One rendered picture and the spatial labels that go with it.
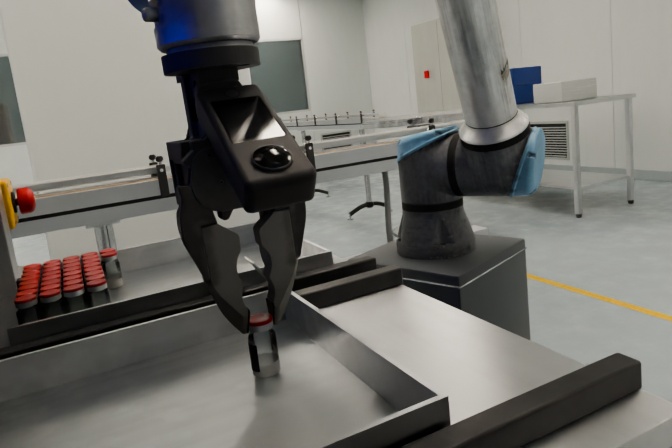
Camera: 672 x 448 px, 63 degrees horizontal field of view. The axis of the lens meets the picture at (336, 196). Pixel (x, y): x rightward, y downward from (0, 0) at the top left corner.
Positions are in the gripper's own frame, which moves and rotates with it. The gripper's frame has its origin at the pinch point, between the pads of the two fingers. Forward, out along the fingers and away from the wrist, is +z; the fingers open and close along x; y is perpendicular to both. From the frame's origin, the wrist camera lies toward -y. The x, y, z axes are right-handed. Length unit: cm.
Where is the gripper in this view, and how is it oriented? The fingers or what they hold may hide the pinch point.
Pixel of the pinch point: (260, 314)
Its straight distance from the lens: 43.6
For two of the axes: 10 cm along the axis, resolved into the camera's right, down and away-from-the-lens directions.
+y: -4.5, -1.0, 8.9
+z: 1.3, 9.8, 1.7
